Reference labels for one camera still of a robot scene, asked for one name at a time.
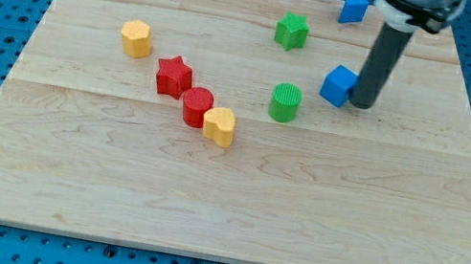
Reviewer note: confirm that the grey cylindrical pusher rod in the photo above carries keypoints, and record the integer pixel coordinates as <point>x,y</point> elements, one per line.
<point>384,54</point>

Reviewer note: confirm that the blue triangle block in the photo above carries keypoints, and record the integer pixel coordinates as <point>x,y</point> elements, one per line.
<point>353,11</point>

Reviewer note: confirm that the green star block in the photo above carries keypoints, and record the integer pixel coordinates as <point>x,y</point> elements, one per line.
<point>291,31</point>

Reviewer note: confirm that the red star block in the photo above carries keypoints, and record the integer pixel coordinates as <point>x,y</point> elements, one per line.
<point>174,77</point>

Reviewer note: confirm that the blue cube block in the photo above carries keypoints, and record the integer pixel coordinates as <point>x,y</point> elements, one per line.
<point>337,85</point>

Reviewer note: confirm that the green cylinder block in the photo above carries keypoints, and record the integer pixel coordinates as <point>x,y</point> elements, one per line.
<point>286,99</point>

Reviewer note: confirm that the yellow heart block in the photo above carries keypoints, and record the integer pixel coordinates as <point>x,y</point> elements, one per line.
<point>219,125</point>

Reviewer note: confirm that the red cylinder block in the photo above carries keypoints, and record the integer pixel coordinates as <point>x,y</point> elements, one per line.
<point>196,102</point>

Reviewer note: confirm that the wooden board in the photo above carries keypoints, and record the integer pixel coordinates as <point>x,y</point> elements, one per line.
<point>89,149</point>

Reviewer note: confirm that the yellow hexagon block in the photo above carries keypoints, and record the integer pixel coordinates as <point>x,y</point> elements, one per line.
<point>136,38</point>

